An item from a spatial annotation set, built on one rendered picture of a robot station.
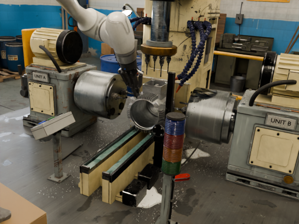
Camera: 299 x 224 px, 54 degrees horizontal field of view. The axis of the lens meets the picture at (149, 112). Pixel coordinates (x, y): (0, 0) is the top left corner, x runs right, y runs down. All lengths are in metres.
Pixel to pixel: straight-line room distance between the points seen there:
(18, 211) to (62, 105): 0.75
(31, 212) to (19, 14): 6.87
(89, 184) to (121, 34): 0.60
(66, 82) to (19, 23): 6.16
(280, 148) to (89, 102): 0.92
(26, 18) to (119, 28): 6.69
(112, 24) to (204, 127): 0.58
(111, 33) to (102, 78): 0.40
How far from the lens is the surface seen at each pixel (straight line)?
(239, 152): 1.31
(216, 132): 1.31
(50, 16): 8.23
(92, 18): 1.26
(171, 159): 0.90
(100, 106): 1.51
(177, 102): 1.56
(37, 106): 1.75
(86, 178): 1.17
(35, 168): 1.43
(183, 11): 1.61
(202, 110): 1.30
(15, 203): 1.08
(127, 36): 1.19
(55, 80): 1.63
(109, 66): 3.48
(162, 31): 1.42
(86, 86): 1.54
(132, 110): 1.47
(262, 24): 6.45
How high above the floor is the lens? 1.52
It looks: 20 degrees down
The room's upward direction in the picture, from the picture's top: 3 degrees clockwise
